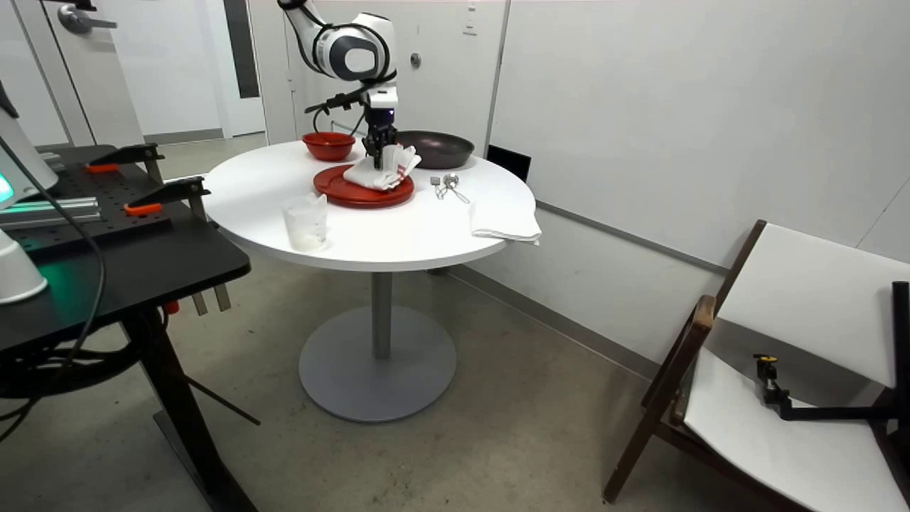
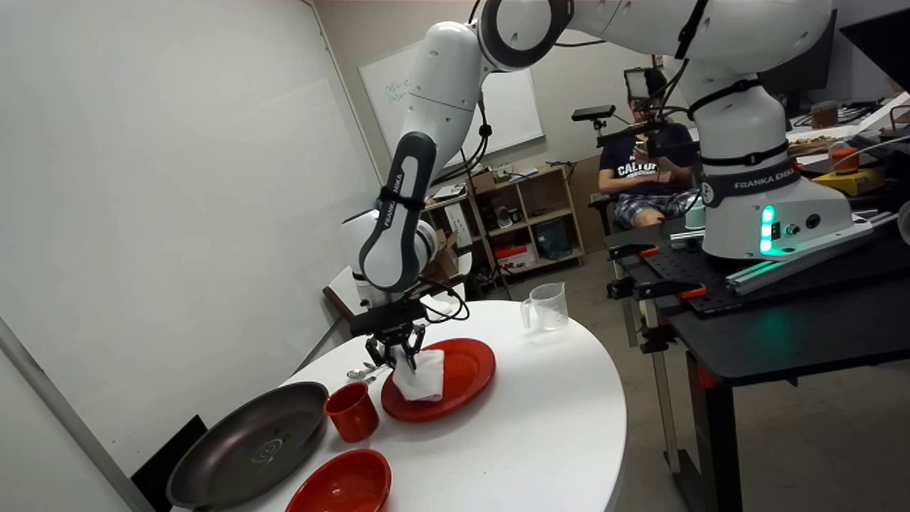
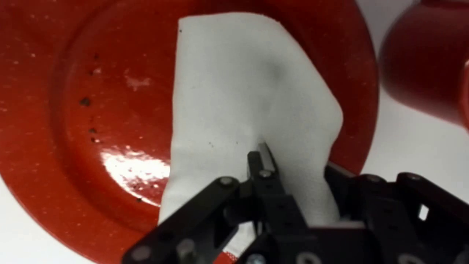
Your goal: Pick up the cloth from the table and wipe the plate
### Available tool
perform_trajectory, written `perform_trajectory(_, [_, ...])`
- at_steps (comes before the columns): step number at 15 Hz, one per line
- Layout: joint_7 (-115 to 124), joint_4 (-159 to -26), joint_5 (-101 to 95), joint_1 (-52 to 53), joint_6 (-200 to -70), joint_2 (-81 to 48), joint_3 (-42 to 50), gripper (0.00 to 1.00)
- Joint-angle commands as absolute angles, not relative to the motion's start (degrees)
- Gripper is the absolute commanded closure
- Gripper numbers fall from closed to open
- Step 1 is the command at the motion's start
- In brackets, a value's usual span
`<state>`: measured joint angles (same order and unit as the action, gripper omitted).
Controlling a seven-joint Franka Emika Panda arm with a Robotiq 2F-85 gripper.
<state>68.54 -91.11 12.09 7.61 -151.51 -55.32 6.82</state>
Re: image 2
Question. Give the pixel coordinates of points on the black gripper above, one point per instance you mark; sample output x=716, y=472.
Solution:
x=399, y=320

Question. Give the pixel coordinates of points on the white cloth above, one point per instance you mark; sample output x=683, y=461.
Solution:
x=420, y=385

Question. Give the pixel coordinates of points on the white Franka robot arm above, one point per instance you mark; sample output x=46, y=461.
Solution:
x=443, y=87

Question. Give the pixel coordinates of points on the red plate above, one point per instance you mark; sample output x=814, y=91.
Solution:
x=465, y=373

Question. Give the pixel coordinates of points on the silver fork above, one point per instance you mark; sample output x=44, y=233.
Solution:
x=359, y=371

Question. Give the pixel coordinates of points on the wooden chair white cushions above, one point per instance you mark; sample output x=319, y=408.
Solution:
x=342, y=294

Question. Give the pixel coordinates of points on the red cup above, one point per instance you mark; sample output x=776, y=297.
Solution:
x=354, y=414

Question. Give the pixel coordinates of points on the cardboard box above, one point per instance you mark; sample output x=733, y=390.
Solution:
x=443, y=266

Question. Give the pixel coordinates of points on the red bowl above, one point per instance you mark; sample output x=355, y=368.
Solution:
x=342, y=485

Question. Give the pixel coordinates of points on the clear plastic beaker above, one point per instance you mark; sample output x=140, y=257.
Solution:
x=546, y=314

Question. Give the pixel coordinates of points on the dark frying pan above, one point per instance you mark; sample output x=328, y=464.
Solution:
x=248, y=448

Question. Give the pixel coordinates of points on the wooden shelf unit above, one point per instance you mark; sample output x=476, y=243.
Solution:
x=527, y=219

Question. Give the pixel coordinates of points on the whiteboard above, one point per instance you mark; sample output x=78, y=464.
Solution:
x=516, y=114

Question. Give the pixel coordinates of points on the black orange bar clamp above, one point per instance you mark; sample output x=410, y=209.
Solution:
x=645, y=252
x=692, y=294

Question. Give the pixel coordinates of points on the seated person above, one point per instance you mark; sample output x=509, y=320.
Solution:
x=644, y=172

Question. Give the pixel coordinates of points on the black robot desk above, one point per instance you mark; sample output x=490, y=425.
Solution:
x=806, y=327

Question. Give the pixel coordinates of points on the yellow box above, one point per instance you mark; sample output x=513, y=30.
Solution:
x=854, y=182

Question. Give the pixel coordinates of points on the black monitor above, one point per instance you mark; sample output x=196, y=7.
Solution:
x=881, y=45

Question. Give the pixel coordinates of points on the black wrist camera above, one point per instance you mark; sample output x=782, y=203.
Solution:
x=385, y=307

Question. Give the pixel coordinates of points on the black camera on stand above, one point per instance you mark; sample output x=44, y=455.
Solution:
x=592, y=112

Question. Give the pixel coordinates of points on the aluminium rail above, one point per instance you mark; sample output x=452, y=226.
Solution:
x=806, y=253

